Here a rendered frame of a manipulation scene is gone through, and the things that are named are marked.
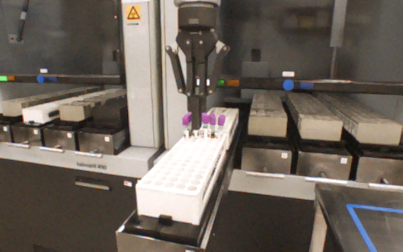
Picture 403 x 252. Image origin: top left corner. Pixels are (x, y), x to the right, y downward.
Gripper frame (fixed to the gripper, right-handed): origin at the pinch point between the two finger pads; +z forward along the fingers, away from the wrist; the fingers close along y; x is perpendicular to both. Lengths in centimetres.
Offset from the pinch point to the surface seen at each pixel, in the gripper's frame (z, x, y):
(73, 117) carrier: 11, 26, -54
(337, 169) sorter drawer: 17.5, 18.2, 34.3
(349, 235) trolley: 12.2, -16.2, 26.1
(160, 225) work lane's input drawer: 12.6, -20.1, -0.2
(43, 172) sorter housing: 31, 18, -66
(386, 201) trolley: 12.1, -5.6, 35.3
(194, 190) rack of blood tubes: 7.9, -17.0, 4.1
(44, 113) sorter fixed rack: 9, 23, -66
